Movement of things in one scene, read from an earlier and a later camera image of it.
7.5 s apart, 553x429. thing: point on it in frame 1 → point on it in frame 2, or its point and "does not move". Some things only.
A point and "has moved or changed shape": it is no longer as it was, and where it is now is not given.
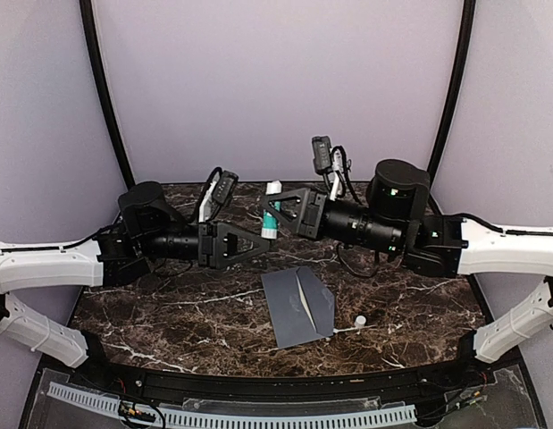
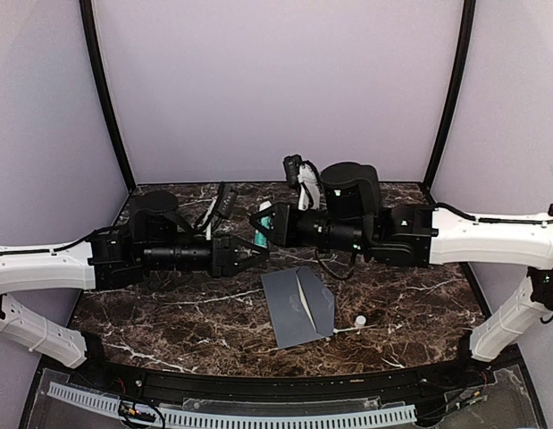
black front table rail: x=276 y=389 does not move
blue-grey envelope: x=291 y=319 does not move
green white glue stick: x=270 y=223 has moved or changed shape
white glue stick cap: x=360 y=321 does not move
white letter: x=305 y=303 does not move
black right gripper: x=310 y=213 → x=281 y=231
